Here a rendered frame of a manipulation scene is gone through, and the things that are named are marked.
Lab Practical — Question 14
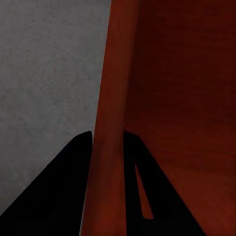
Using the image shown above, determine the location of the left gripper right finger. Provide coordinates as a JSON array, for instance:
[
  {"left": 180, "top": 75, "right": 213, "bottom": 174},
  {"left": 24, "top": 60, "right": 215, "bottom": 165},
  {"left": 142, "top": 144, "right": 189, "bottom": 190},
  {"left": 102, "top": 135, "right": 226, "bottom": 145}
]
[{"left": 123, "top": 131, "right": 206, "bottom": 236}]

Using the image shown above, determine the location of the storage box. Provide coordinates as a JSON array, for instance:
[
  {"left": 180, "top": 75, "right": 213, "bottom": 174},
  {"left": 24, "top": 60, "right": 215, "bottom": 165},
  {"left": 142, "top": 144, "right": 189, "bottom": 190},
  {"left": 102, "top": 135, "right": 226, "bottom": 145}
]
[{"left": 80, "top": 0, "right": 236, "bottom": 236}]

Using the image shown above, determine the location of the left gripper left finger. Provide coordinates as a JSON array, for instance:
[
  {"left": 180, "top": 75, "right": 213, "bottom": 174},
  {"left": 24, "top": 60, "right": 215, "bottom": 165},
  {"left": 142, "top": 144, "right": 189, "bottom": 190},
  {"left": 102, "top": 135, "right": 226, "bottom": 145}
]
[{"left": 0, "top": 131, "right": 93, "bottom": 236}]

